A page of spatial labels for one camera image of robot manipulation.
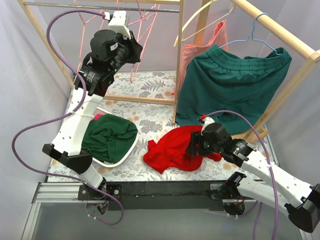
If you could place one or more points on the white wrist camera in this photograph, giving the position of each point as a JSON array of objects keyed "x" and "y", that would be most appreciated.
[
  {"x": 205, "y": 121},
  {"x": 118, "y": 22}
]

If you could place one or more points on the pink wire hanger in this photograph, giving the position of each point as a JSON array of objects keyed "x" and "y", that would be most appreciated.
[
  {"x": 134, "y": 70},
  {"x": 145, "y": 22},
  {"x": 82, "y": 39}
]

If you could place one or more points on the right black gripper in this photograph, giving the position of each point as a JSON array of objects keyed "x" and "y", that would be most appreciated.
[{"x": 193, "y": 144}]

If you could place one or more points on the red t shirt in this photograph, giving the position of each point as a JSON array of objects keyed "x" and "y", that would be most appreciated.
[{"x": 170, "y": 151}]

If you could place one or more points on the floral table cloth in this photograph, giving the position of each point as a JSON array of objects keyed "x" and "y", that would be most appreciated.
[{"x": 152, "y": 121}]

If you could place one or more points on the white laundry basket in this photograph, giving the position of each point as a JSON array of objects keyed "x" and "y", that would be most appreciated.
[{"x": 125, "y": 155}]

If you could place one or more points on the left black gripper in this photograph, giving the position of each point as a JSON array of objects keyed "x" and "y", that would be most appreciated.
[{"x": 135, "y": 47}]

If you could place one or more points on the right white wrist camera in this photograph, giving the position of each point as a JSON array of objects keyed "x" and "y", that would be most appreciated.
[{"x": 205, "y": 121}]

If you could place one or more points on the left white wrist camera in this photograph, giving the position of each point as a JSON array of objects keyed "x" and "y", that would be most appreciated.
[{"x": 118, "y": 22}]

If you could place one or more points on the right wooden clothes rack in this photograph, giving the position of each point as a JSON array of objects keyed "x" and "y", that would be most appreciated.
[{"x": 312, "y": 60}]

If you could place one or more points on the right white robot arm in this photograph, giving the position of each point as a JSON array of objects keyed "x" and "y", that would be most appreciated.
[{"x": 298, "y": 200}]

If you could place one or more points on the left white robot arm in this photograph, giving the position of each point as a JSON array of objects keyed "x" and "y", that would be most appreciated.
[{"x": 90, "y": 88}]

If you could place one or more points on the dark green garment in basket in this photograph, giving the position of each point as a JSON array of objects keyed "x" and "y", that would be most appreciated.
[{"x": 109, "y": 138}]

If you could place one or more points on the teal green shorts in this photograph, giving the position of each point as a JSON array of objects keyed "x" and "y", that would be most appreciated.
[{"x": 234, "y": 89}]

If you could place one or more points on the salmon pink garment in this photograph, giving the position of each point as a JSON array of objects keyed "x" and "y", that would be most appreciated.
[{"x": 190, "y": 51}]

